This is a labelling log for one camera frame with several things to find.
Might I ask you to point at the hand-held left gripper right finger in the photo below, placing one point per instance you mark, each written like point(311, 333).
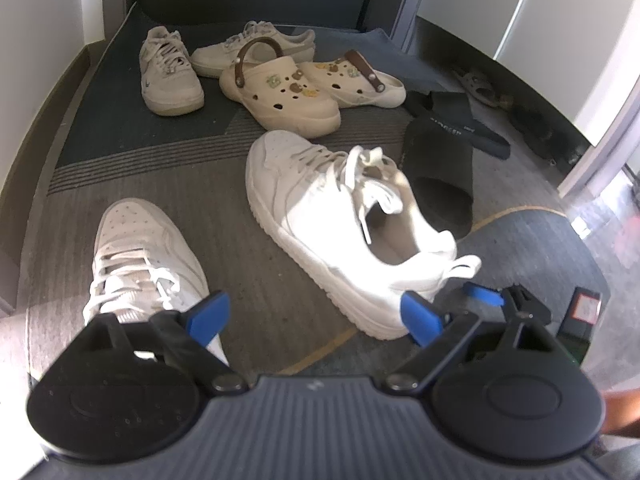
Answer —
point(420, 317)

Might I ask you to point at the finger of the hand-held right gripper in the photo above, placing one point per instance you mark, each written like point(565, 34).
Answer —
point(482, 294)

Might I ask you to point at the white chunky sneaker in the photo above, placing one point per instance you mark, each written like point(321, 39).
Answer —
point(300, 185)
point(140, 240)

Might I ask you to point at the beige sandal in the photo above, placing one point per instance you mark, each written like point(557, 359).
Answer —
point(477, 86)

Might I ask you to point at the dark green striped doormat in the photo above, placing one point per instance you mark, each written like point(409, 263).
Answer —
point(115, 125)

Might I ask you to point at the cream sneaker with grey swoosh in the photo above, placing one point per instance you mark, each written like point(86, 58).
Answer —
point(210, 57)
point(170, 75)

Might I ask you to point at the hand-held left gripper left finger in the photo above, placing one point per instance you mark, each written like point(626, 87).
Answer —
point(207, 317)

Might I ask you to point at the black shoe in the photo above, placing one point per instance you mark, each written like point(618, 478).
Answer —
point(540, 125)

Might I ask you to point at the white shoe cabinet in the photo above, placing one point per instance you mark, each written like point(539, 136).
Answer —
point(575, 35)

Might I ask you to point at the black slide sandal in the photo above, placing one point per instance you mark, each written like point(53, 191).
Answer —
point(435, 155)
point(452, 110)

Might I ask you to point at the person's right forearm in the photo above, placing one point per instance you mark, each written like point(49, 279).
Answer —
point(622, 412)

